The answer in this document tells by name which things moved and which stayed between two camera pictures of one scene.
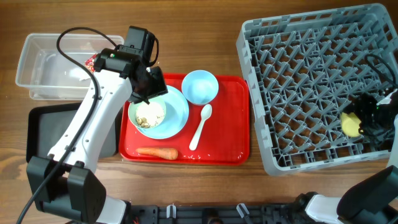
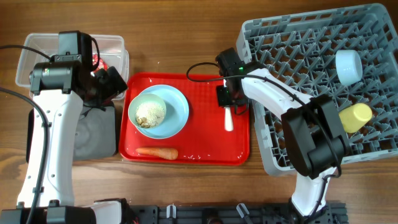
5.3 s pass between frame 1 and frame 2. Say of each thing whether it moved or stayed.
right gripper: moved
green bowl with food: stayed
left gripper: moved
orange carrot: stayed
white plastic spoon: moved
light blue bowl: moved
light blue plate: stayed
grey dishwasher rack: stayed
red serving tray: stayed
